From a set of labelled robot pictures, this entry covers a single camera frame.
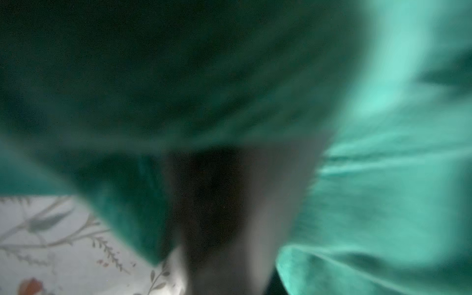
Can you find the green trousers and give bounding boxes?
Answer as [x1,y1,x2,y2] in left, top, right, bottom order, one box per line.
[1,1,472,295]

